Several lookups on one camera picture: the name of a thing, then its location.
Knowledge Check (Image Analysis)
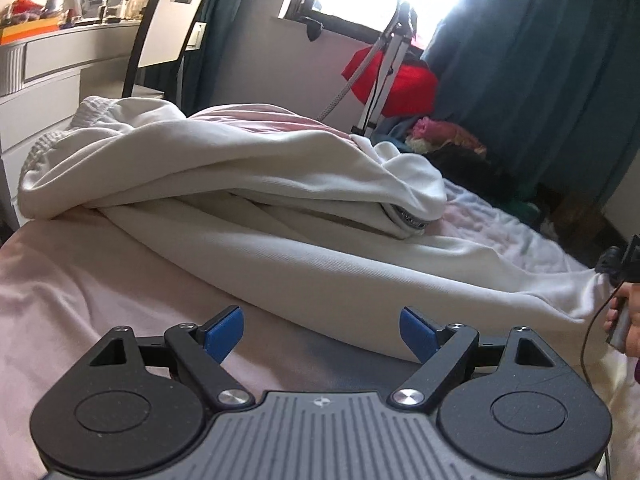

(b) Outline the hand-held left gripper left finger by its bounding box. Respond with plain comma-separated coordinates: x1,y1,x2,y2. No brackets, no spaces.
89,305,256,412

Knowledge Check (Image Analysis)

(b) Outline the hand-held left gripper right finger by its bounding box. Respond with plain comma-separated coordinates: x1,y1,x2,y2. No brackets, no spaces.
388,306,555,409

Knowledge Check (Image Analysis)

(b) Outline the pile of colourful clothes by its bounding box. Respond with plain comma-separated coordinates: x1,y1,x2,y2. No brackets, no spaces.
384,116,489,157

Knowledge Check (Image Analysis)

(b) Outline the person's right hand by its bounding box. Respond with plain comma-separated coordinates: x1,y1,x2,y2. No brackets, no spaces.
603,280,640,361

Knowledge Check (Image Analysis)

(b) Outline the black clothing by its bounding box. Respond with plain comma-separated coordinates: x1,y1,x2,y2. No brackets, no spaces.
428,146,521,200

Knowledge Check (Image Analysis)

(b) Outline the teal curtain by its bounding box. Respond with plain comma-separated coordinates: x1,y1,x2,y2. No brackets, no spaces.
419,0,640,211
185,0,301,117

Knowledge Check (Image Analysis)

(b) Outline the red bag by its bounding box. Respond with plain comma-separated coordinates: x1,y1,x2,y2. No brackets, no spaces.
342,48,438,116

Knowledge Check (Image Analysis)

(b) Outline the silver tripod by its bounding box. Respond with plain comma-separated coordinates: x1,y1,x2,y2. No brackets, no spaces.
350,1,421,137

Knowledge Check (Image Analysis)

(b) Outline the white and black chair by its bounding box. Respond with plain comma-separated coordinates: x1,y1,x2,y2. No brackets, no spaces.
122,0,207,107

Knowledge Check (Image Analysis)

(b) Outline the white dresser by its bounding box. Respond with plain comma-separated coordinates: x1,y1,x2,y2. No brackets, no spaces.
0,19,166,228

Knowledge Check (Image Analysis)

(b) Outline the orange box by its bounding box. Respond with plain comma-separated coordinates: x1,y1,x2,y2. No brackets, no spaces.
0,16,62,46

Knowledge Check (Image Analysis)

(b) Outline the black cable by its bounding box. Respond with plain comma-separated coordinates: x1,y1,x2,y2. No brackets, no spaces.
580,280,626,480

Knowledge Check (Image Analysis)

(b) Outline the grey braided hose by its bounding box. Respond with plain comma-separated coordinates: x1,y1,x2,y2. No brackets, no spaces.
317,35,391,122

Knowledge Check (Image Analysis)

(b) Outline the white wall socket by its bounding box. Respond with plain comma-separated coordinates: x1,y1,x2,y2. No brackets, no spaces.
187,21,208,51

